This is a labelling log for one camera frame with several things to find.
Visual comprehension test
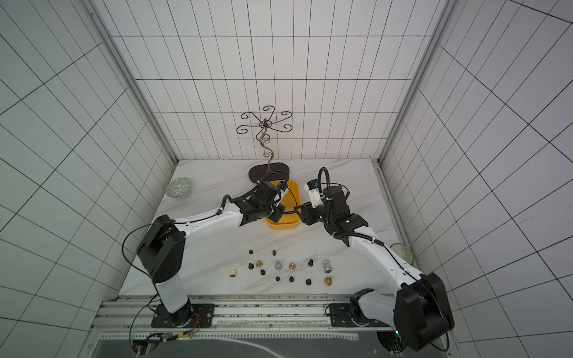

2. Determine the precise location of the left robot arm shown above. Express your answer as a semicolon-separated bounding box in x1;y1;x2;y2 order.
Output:
135;180;288;328

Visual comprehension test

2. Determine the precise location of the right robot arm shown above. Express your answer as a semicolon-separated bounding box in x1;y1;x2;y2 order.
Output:
299;167;455;351

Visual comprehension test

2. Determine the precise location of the yellow plastic storage box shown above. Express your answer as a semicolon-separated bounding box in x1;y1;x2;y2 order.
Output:
266;180;301;231

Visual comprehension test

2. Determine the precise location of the metal jewelry stand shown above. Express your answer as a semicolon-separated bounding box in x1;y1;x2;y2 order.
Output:
236;105;292;183

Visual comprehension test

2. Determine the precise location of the green glass cup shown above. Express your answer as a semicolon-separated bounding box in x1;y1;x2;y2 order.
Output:
390;243;416;266

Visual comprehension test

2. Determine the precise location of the aluminium mounting rail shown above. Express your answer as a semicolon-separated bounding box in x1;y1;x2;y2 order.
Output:
91;295;395;337

